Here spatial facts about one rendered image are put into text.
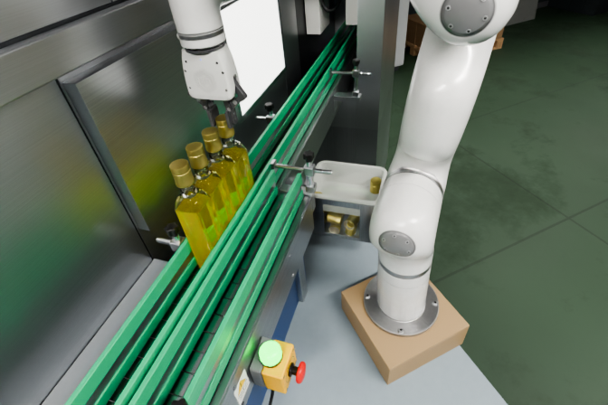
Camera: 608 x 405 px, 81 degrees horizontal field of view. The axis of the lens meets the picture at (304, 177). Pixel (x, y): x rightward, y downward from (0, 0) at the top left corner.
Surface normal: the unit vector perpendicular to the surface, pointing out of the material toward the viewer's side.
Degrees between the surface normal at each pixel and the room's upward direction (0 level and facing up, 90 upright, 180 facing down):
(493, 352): 0
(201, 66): 88
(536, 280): 0
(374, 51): 90
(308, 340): 0
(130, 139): 90
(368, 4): 90
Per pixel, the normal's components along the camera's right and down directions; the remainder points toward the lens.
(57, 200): 0.95, 0.12
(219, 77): -0.21, 0.61
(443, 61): -0.43, -0.25
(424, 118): -0.63, 0.52
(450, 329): -0.11, -0.77
